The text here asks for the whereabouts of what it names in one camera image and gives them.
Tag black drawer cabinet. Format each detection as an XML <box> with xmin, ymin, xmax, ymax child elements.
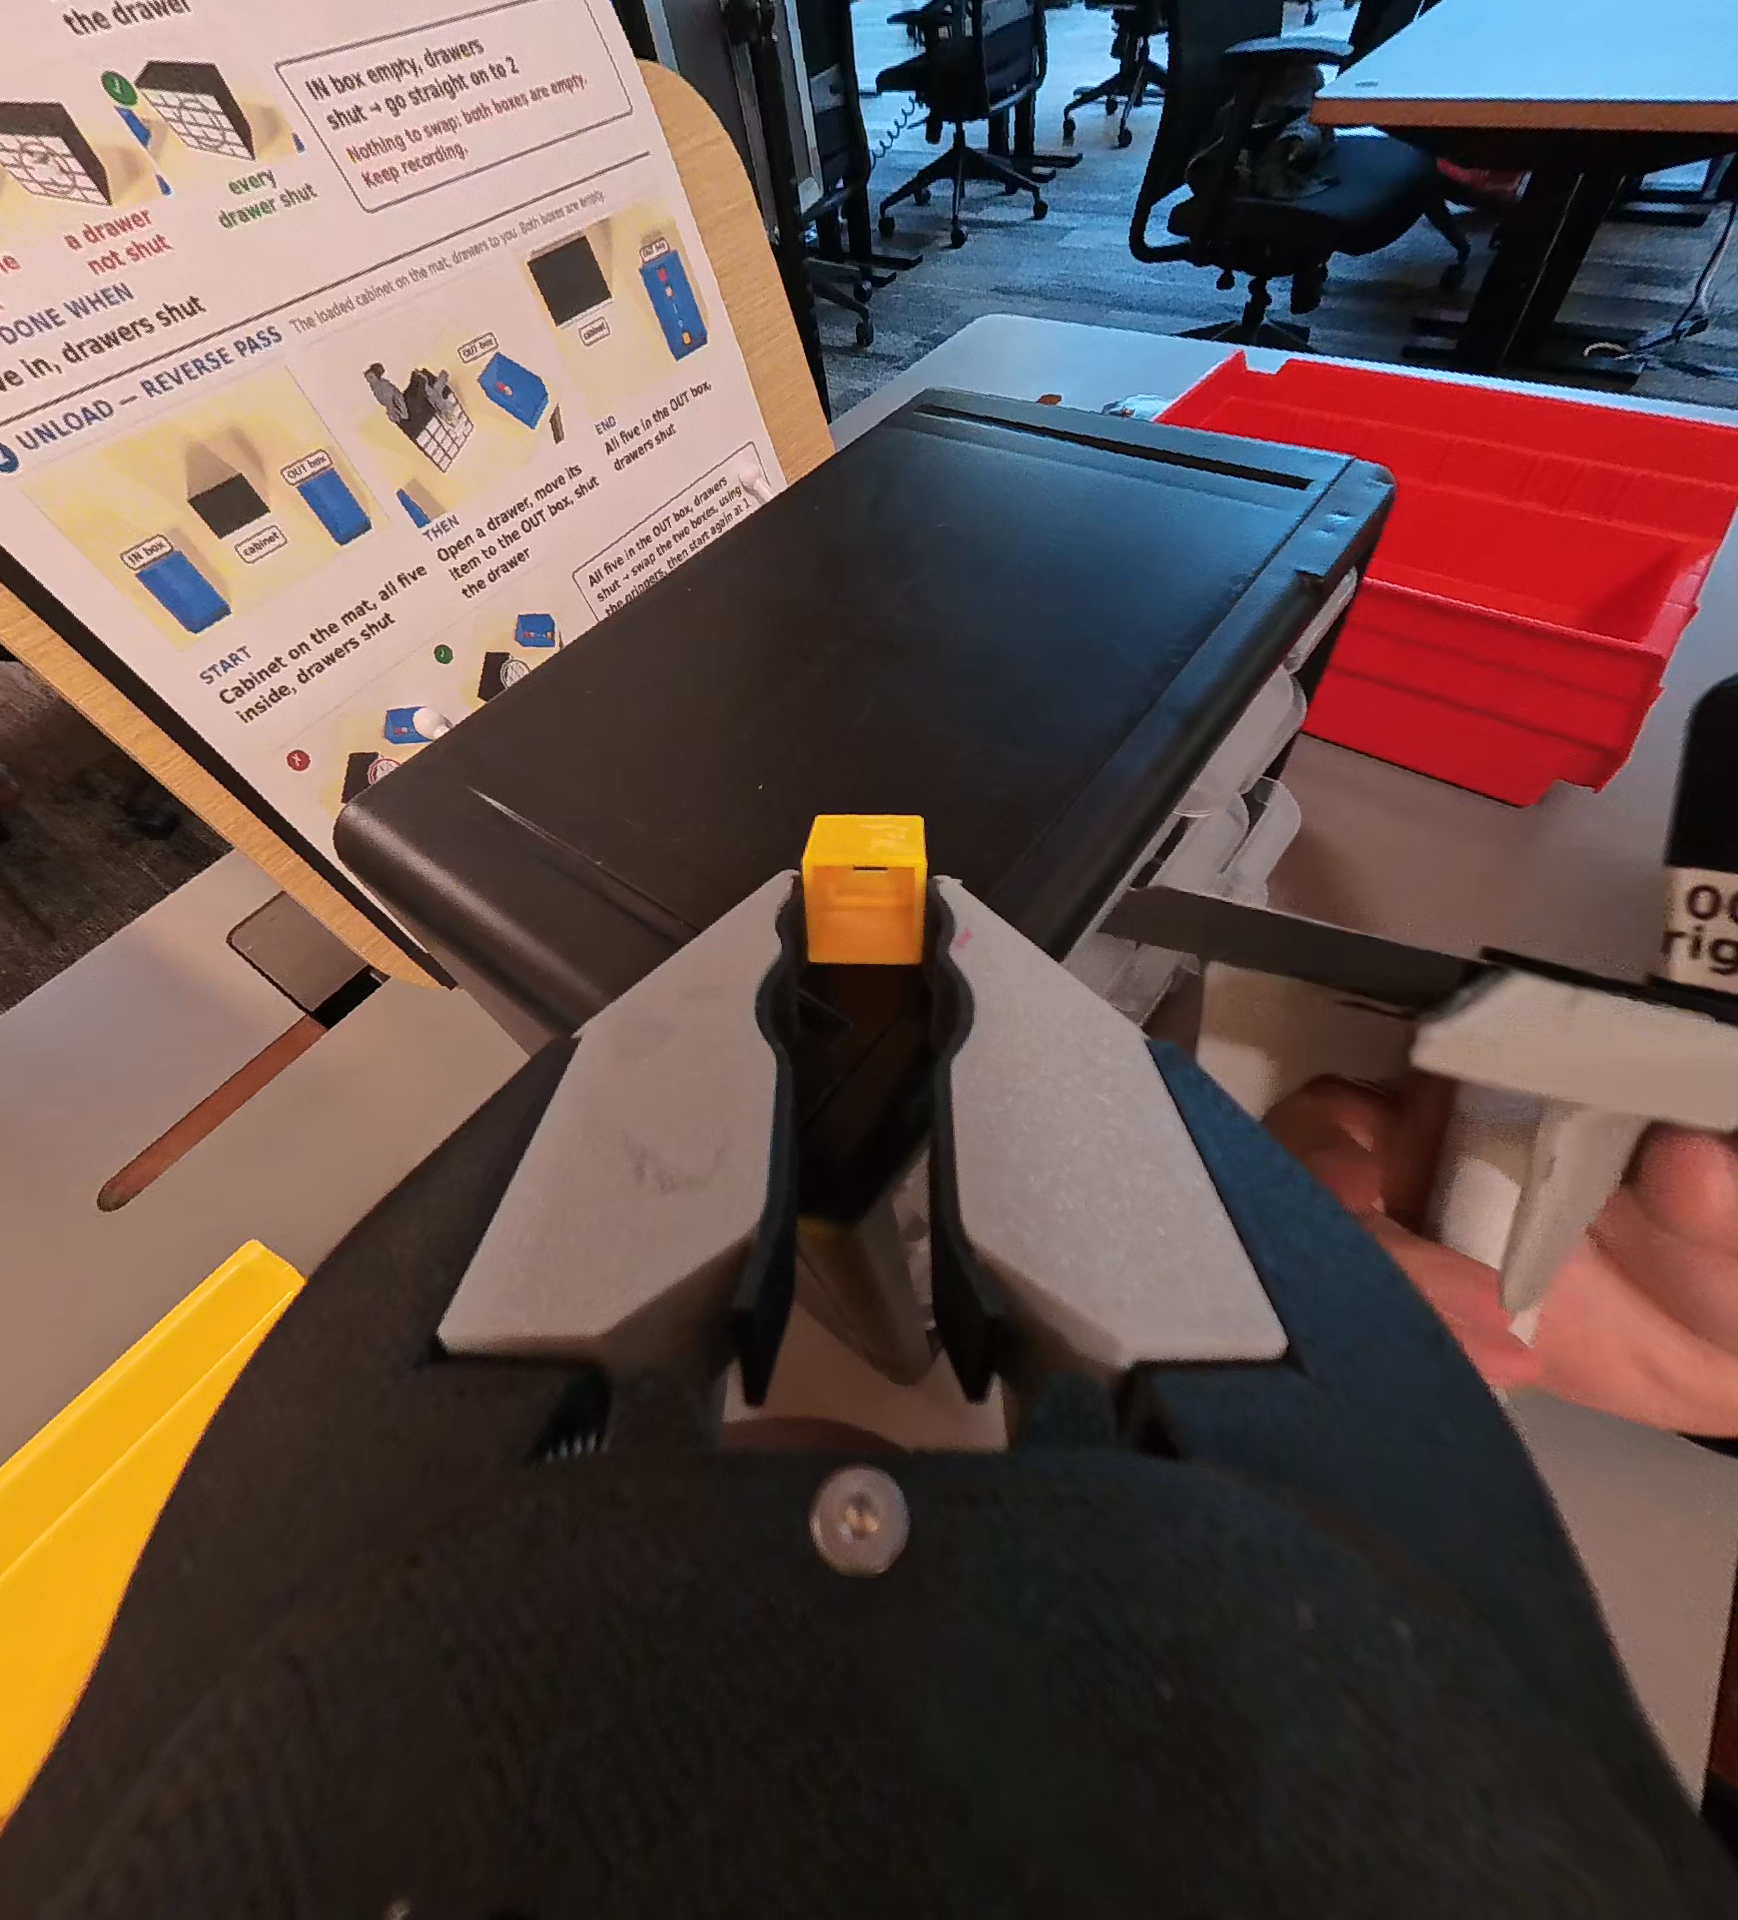
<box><xmin>331</xmin><ymin>385</ymin><xmax>1400</xmax><ymax>1218</ymax></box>

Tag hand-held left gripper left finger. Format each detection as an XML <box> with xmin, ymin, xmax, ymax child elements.
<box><xmin>434</xmin><ymin>870</ymin><xmax>811</xmax><ymax>1404</ymax></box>

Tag small yellow plastic block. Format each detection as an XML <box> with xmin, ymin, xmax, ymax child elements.
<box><xmin>799</xmin><ymin>814</ymin><xmax>931</xmax><ymax>966</ymax></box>

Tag hanging black cable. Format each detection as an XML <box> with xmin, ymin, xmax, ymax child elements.
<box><xmin>1580</xmin><ymin>202</ymin><xmax>1738</xmax><ymax>378</ymax></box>

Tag printed instruction sheet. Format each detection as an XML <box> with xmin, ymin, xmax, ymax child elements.
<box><xmin>0</xmin><ymin>0</ymin><xmax>788</xmax><ymax>811</ymax></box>

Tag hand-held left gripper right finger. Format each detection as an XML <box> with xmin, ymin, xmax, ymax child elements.
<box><xmin>925</xmin><ymin>874</ymin><xmax>1291</xmax><ymax>1408</ymax></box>

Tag office desk with black legs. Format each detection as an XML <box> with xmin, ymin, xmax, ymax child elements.
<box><xmin>1309</xmin><ymin>0</ymin><xmax>1738</xmax><ymax>370</ymax></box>

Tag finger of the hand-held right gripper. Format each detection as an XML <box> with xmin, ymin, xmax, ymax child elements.
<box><xmin>1408</xmin><ymin>966</ymin><xmax>1738</xmax><ymax>1317</ymax></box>
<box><xmin>1103</xmin><ymin>883</ymin><xmax>1490</xmax><ymax>1014</ymax></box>

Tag black equipment rack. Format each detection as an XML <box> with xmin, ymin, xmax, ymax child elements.
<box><xmin>614</xmin><ymin>0</ymin><xmax>886</xmax><ymax>408</ymax></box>

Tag large black office chair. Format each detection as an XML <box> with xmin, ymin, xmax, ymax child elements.
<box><xmin>1125</xmin><ymin>0</ymin><xmax>1471</xmax><ymax>350</ymax></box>

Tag grey table cable cover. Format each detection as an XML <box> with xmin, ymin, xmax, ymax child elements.
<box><xmin>225</xmin><ymin>887</ymin><xmax>379</xmax><ymax>1022</ymax></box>

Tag yellow plastic bin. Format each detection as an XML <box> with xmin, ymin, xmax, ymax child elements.
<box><xmin>0</xmin><ymin>1238</ymin><xmax>307</xmax><ymax>1920</ymax></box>

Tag clear plastic cabinet drawers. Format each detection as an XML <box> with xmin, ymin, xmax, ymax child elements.
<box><xmin>1078</xmin><ymin>565</ymin><xmax>1358</xmax><ymax>1052</ymax></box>

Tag person's right hand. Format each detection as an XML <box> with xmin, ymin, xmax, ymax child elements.
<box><xmin>1266</xmin><ymin>1072</ymin><xmax>1738</xmax><ymax>1441</ymax></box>

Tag red plastic bin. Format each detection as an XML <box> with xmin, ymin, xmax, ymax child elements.
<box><xmin>1156</xmin><ymin>351</ymin><xmax>1738</xmax><ymax>811</ymax></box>

